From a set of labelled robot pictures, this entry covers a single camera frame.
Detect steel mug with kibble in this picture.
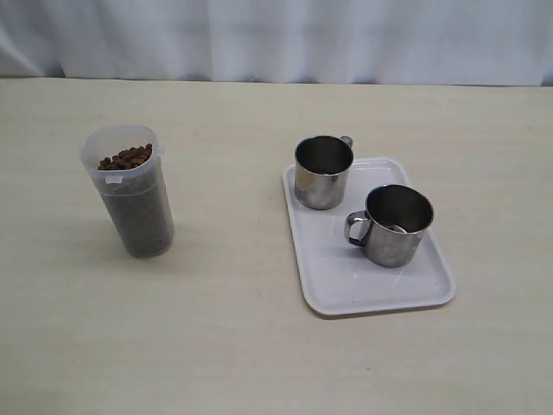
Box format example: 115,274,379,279
294,135,353,210

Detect white plastic tray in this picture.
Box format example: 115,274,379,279
283,156,457,320

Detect translucent plastic pitcher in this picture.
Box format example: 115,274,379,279
80,124,174,258

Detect white backdrop curtain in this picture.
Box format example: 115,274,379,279
1,0,552,86

